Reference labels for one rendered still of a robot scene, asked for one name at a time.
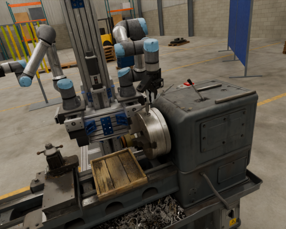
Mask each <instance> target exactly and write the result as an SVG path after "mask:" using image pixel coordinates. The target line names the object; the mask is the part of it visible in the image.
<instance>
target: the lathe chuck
mask: <svg viewBox="0 0 286 229"><path fill-rule="evenodd" d="M148 113H150V115H149V116H146V115H145V114H146V110H143V111H139V112H136V113H135V114H136V116H137V119H138V122H139V125H140V128H141V130H142V131H141V132H138V133H136V134H137V137H140V136H143V135H144V136H145V137H146V138H147V139H148V141H149V142H150V143H153V142H154V141H155V142H156V148H155V149H154V148H153V149H152V148H149V149H145V150H144V148H143V152H144V154H145V155H146V157H147V158H148V159H154V158H156V157H157V156H159V155H160V156H162V155H164V154H165V153H166V140H165V135H164V132H163V128H162V126H161V123H160V121H159V119H158V117H157V116H156V114H155V113H154V112H153V111H152V110H151V109H149V112H148ZM134 116H135V115H134Z"/></svg>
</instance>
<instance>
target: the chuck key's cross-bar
mask: <svg viewBox="0 0 286 229"><path fill-rule="evenodd" d="M173 85H174V84H173V83H172V84H171V85H170V86H169V87H168V88H167V89H165V90H164V91H163V92H162V93H161V94H160V97H161V96H162V95H163V94H164V93H165V92H166V91H167V90H169V89H170V88H171V87H172V86H173ZM157 99H158V98H157ZM157 99H156V100H157ZM145 107H147V106H146V105H145V106H143V107H141V108H139V109H137V110H135V111H134V113H136V112H138V111H140V110H142V109H143V108H145Z"/></svg>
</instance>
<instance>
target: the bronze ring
mask: <svg viewBox="0 0 286 229"><path fill-rule="evenodd" d="M134 138H135V135H134V134H131V135H130V133H128V134H125V135H123V136H121V137H120V138H119V140H120V144H121V146H122V148H126V147H127V148H129V147H133V141H132V139H134Z"/></svg>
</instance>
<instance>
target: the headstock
mask: <svg viewBox="0 0 286 229"><path fill-rule="evenodd" d="M218 83H222V86H219V87H215V88H211V89H207V90H202V91H198V92H199V94H200V95H201V96H202V97H203V98H205V99H206V100H205V101H201V100H200V99H201V97H200V96H199V95H198V93H197V92H196V91H195V89H194V88H193V87H192V86H189V87H186V88H182V89H181V88H179V87H177V88H176V90H169V91H166V92H165V93H164V94H163V95H162V96H161V97H159V98H158V99H157V100H156V101H155V103H154V104H151V105H150V108H156V109H158V110H159V111H160V113H161V114H162V115H163V117H164V119H165V120H166V122H167V124H168V127H169V130H170V135H171V150H170V152H169V153H168V154H166V155H167V156H168V157H169V158H170V159H171V160H172V162H173V163H174V164H175V165H176V166H177V167H178V168H179V169H180V170H181V171H182V172H188V171H190V170H193V169H195V168H196V166H197V165H199V164H202V163H204V162H207V161H209V160H212V159H214V158H217V157H219V156H222V155H224V154H227V153H230V152H232V151H235V150H237V149H240V148H242V147H245V146H247V145H250V144H252V140H253V133H254V125H255V118H256V108H257V101H258V94H257V93H253V94H250V95H246V96H243V97H239V98H236V99H232V100H228V101H225V102H221V103H218V104H216V103H215V100H218V99H222V98H226V97H229V96H232V95H236V94H240V93H244V92H247V91H251V90H250V89H247V88H244V87H241V86H238V85H234V84H231V83H228V82H225V81H221V80H217V79H214V80H209V79H207V80H202V81H199V82H195V84H196V85H194V87H195V88H196V89H197V88H201V87H205V86H209V85H214V84H218ZM176 107H177V108H176ZM181 107H185V108H183V109H181ZM190 107H193V108H192V109H188V108H190Z"/></svg>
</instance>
